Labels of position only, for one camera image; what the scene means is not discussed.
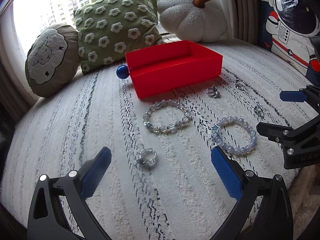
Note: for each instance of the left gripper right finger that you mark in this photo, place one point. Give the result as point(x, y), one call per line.
point(262, 209)

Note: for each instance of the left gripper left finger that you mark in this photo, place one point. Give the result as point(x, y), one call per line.
point(47, 219)

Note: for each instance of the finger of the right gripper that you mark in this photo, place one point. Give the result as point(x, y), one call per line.
point(302, 140)
point(309, 94)

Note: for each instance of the astronaut print pillow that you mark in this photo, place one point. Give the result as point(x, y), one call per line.
point(288, 26)

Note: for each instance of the white black woven blanket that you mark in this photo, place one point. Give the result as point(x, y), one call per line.
point(161, 183)

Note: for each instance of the beige pleated curtain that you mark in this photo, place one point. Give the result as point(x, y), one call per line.
point(245, 18)

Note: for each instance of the white pumpkin plush pillow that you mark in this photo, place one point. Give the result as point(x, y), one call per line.
point(193, 20)

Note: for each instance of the beige sheep round pillow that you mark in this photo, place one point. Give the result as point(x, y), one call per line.
point(52, 60)

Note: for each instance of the red plastic tray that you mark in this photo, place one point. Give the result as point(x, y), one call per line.
point(158, 69)

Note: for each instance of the blue ball knob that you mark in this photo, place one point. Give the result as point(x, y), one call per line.
point(123, 72)

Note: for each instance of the green daisy pillow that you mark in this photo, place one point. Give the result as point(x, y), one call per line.
point(109, 29)

